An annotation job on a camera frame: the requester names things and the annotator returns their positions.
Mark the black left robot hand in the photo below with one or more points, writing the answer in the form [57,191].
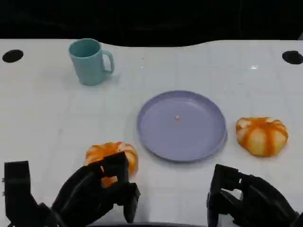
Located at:
[85,189]

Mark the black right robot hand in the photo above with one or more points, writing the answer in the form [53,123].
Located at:
[255,201]

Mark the orange white toy bread roll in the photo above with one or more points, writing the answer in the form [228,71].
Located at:
[261,136]
[111,149]

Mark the pale green mug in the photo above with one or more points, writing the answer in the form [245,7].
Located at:
[86,63]

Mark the lilac plate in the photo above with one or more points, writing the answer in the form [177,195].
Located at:
[181,127]

